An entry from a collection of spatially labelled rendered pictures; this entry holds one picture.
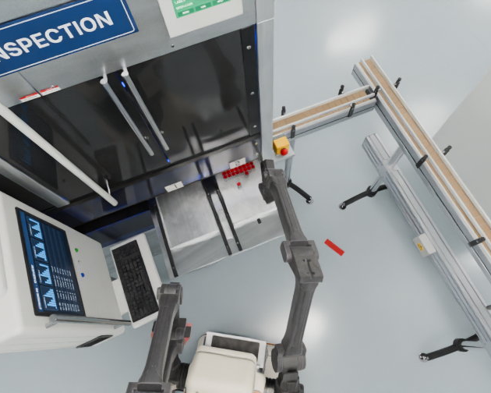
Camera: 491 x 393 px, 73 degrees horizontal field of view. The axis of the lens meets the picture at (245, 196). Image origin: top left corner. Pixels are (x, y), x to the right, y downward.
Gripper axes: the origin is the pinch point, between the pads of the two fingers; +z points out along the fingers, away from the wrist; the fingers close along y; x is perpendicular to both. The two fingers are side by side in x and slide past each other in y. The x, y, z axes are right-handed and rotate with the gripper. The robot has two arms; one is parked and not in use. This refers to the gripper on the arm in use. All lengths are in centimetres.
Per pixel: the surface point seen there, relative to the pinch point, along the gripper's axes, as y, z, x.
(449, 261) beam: -56, 52, -88
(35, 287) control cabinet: -13, -37, 88
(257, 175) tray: 22.4, 19.8, -2.8
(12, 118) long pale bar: 20, -74, 65
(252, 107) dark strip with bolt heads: 27.0, -33.2, -3.6
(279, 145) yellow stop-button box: 26.9, 4.8, -17.0
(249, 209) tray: 5.5, 19.8, 8.4
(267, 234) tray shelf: -10.5, 19.9, 4.8
